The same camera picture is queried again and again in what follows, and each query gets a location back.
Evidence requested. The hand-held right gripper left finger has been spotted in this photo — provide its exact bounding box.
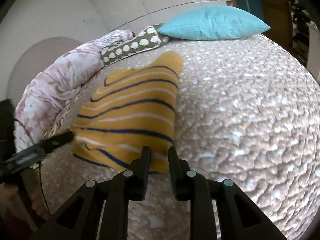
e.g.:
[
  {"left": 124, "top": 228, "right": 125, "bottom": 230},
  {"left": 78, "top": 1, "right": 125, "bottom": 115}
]
[{"left": 31, "top": 146, "right": 152, "bottom": 240}]

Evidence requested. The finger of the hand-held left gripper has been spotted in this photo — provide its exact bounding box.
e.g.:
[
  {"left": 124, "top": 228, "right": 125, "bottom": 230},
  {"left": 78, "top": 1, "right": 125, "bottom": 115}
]
[{"left": 41, "top": 131, "right": 75, "bottom": 155}]

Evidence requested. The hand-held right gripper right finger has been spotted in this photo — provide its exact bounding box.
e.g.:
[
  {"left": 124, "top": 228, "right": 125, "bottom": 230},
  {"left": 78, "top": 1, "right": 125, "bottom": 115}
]
[{"left": 167, "top": 146, "right": 288, "bottom": 240}]

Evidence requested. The yellow striped sweater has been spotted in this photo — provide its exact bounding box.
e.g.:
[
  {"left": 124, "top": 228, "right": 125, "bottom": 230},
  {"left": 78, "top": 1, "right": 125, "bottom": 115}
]
[{"left": 72, "top": 51, "right": 184, "bottom": 174}]

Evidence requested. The pink floral duvet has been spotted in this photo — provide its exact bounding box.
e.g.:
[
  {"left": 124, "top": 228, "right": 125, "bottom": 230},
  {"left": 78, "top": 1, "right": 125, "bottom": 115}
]
[{"left": 14, "top": 29, "right": 136, "bottom": 153}]

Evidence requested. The grey dotted bedspread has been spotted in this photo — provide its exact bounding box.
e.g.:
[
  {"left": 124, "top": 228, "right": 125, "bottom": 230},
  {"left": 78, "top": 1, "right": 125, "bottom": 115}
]
[{"left": 37, "top": 33, "right": 320, "bottom": 240}]

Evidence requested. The olive pillow with white print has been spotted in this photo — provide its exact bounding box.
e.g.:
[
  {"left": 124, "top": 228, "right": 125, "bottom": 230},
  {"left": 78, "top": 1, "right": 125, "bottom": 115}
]
[{"left": 98, "top": 23, "right": 172, "bottom": 66}]

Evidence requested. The teal pillow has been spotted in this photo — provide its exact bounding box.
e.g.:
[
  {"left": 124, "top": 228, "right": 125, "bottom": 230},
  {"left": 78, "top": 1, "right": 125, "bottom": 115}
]
[{"left": 157, "top": 5, "right": 272, "bottom": 41}]

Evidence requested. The cluttered shelf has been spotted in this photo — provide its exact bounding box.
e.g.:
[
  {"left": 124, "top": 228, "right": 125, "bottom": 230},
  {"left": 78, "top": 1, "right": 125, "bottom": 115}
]
[{"left": 287, "top": 0, "right": 317, "bottom": 68}]

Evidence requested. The wooden door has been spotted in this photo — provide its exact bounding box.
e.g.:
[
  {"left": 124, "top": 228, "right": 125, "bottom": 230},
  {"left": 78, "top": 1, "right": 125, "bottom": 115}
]
[{"left": 257, "top": 0, "right": 293, "bottom": 52}]

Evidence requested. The black cable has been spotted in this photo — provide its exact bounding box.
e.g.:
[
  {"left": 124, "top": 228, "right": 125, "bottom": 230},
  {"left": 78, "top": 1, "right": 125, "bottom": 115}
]
[{"left": 14, "top": 118, "right": 52, "bottom": 214}]

